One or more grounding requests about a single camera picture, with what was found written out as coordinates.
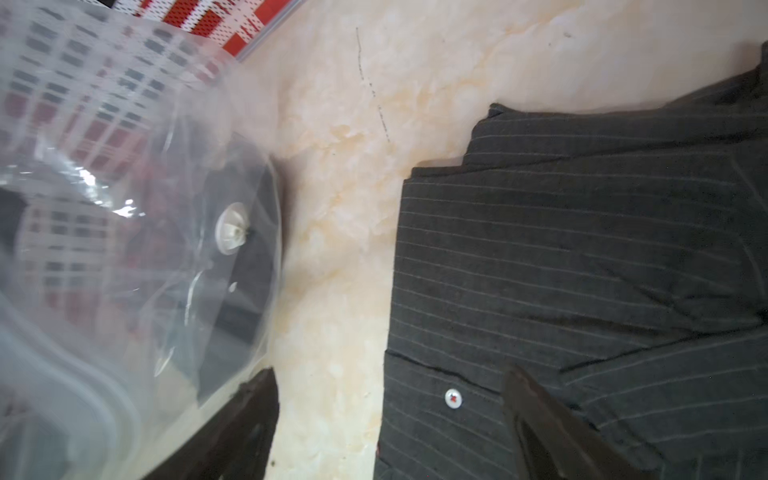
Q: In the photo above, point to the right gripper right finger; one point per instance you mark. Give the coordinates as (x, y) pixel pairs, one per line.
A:
(549, 442)

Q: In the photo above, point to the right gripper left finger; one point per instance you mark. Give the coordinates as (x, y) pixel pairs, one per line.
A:
(236, 442)

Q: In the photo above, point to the dark pinstriped shirt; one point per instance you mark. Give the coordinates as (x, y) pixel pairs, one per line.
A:
(619, 259)

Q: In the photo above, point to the black shirt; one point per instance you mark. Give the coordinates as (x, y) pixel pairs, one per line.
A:
(210, 268)

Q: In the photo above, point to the clear plastic vacuum bag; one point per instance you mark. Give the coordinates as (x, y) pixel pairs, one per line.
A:
(106, 120)

